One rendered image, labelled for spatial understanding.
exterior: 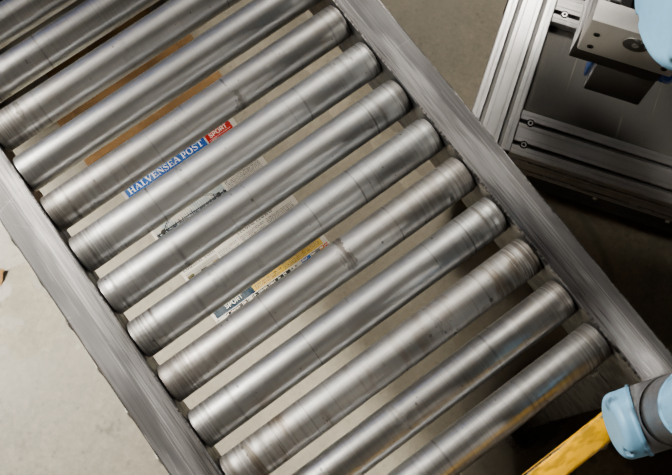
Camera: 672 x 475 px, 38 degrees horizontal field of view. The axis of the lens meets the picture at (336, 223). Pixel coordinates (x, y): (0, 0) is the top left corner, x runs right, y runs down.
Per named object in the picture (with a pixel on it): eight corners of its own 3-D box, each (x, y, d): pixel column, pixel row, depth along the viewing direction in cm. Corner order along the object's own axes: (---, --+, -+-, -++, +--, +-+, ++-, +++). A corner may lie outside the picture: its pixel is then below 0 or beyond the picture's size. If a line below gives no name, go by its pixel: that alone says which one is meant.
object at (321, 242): (331, 245, 199) (331, 244, 198) (216, 327, 195) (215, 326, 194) (229, 111, 207) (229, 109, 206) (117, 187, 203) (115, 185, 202)
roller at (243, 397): (520, 230, 120) (510, 202, 117) (207, 461, 113) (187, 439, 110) (496, 212, 124) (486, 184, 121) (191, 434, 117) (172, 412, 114)
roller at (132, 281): (418, 111, 127) (421, 97, 122) (115, 324, 120) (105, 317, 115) (394, 83, 128) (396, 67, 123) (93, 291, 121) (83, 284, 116)
